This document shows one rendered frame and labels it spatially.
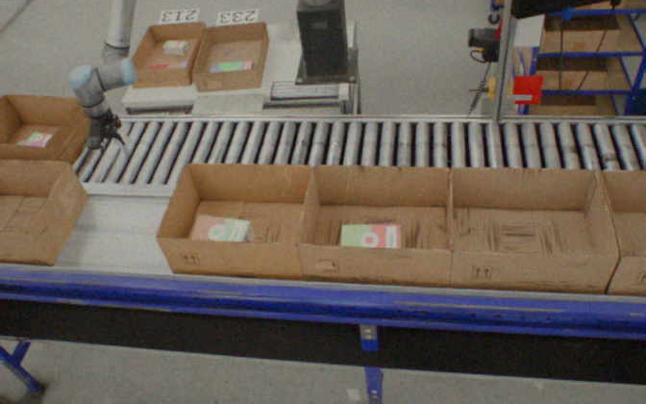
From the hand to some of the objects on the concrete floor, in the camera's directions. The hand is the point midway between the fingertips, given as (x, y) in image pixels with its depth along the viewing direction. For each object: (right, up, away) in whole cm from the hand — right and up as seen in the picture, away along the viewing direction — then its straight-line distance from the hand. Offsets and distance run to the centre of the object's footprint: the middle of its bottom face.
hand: (114, 154), depth 220 cm
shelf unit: (+207, +26, +105) cm, 234 cm away
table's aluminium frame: (+52, -6, +99) cm, 112 cm away
